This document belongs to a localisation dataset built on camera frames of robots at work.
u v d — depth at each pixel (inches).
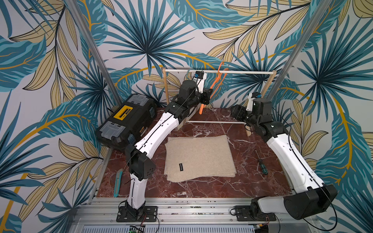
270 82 31.5
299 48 32.4
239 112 25.6
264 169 34.3
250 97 26.0
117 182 32.8
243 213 28.9
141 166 20.8
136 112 37.2
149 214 28.4
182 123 39.4
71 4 26.1
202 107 28.6
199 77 24.4
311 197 15.1
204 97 25.6
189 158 36.2
